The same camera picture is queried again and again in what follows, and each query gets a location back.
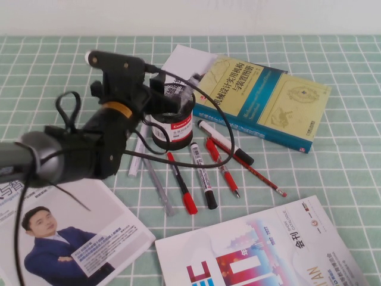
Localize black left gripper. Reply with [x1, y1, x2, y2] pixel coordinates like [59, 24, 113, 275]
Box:
[90, 70, 186, 115]

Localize black mesh pen holder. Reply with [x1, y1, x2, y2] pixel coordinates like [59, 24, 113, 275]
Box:
[148, 84, 196, 151]

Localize white plastic pen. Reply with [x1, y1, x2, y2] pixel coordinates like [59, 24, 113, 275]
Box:
[127, 122, 148, 179]

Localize black pen with red cap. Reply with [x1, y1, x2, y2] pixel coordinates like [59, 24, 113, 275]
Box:
[165, 151, 199, 216]

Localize grey plastic pen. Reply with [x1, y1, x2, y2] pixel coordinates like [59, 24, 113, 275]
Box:
[141, 156, 176, 217]

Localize red gel pen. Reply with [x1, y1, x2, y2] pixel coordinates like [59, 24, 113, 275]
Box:
[205, 137, 241, 200]

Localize plain white booklet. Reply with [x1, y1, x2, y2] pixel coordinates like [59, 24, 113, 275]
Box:
[163, 44, 218, 89]

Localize white whiteboard marker black cap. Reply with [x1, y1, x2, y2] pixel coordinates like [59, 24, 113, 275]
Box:
[196, 119, 255, 166]

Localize black capped printed marker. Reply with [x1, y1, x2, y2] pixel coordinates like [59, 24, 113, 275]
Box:
[189, 142, 217, 210]

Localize yellow and teal book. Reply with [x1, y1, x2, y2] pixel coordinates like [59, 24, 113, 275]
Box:
[192, 54, 333, 154]

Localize red pencil with eraser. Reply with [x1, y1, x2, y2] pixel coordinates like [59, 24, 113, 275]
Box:
[229, 150, 288, 198]

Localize robot magazine with man cover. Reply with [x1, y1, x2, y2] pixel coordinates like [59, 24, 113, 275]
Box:
[0, 178, 157, 286]

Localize black zip tie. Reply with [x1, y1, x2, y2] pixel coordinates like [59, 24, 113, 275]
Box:
[54, 183, 92, 212]

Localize white show catalogue magazine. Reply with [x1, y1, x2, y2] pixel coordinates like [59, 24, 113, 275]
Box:
[154, 195, 371, 286]

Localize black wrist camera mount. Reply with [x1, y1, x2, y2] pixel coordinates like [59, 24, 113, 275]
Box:
[85, 49, 148, 79]

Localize long black camera cable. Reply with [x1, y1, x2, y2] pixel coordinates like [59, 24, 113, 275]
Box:
[123, 63, 236, 168]

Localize black cable loop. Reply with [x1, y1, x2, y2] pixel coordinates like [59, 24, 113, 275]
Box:
[55, 91, 83, 133]

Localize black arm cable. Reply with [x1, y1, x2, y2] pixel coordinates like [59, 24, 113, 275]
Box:
[11, 166, 34, 286]

